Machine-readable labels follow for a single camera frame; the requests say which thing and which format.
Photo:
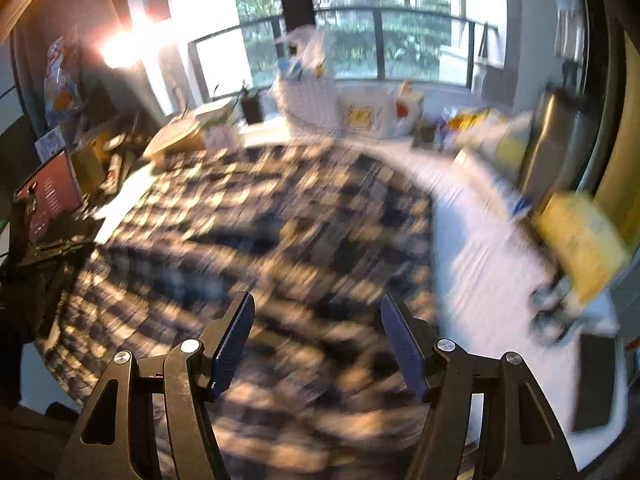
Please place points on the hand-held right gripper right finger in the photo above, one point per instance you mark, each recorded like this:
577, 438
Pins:
404, 350

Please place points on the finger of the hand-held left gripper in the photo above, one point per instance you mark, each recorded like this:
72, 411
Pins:
67, 248

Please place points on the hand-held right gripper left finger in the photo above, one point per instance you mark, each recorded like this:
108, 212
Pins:
232, 340

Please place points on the plaid pants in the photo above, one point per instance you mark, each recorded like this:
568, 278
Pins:
300, 210

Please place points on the colourful snack bag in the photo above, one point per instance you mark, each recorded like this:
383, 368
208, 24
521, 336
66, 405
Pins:
61, 77

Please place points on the yellow plastic tub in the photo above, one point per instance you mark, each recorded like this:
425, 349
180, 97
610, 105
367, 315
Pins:
172, 142

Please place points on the black phone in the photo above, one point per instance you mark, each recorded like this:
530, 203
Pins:
596, 385

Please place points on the yellow sponge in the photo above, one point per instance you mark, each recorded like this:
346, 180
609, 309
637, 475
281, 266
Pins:
582, 245

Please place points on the dark plant pot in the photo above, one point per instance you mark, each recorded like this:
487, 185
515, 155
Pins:
251, 107

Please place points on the white mug with yellow print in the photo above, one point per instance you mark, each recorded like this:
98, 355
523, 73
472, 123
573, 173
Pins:
362, 115

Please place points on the yellow wrapper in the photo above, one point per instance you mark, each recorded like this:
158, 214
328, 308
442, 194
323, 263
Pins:
475, 120

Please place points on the white and orange carton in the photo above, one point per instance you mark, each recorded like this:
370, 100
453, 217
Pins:
409, 107

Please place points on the white woven basket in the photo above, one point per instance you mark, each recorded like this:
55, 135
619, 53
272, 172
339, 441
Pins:
307, 102

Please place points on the clear plastic bag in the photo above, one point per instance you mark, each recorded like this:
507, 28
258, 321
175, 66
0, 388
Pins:
305, 47

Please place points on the black balcony railing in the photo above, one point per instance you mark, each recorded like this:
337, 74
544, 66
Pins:
380, 15

